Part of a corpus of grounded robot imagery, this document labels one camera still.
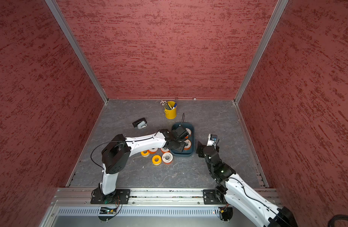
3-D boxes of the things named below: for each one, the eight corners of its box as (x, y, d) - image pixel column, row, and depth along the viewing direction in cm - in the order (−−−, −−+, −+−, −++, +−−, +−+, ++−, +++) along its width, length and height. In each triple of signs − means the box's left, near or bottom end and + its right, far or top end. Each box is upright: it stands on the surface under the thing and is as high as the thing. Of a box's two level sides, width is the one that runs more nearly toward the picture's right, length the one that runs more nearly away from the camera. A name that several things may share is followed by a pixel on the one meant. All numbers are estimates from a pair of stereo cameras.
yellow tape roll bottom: (151, 165, 87) (151, 164, 85) (152, 156, 91) (152, 154, 89) (161, 165, 87) (161, 164, 85) (162, 156, 91) (162, 154, 89)
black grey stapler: (135, 131, 103) (134, 128, 100) (132, 125, 107) (131, 122, 103) (148, 126, 106) (147, 122, 103) (145, 120, 110) (144, 116, 106)
